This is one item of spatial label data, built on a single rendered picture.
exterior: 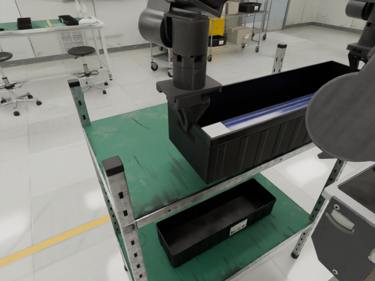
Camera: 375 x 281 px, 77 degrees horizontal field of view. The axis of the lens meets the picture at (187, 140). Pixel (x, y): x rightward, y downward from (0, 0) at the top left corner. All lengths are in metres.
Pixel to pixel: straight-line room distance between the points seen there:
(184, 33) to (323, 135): 0.23
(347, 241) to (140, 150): 0.50
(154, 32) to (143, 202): 0.34
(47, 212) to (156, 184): 1.46
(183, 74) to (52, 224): 1.62
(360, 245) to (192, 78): 0.38
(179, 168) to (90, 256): 1.13
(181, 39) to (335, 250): 0.45
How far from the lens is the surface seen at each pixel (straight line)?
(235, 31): 5.07
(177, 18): 0.39
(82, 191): 2.00
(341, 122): 0.25
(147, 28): 0.43
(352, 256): 0.53
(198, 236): 1.18
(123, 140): 0.72
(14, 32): 3.66
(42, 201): 2.06
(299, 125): 0.57
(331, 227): 0.52
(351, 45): 0.81
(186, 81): 0.39
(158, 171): 0.60
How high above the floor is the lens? 1.35
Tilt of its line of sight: 36 degrees down
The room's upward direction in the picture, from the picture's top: straight up
